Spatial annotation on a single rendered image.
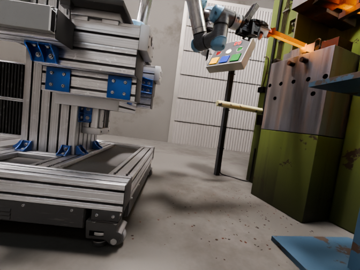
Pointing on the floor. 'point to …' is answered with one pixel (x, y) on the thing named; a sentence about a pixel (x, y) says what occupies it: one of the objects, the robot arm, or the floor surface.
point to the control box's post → (223, 124)
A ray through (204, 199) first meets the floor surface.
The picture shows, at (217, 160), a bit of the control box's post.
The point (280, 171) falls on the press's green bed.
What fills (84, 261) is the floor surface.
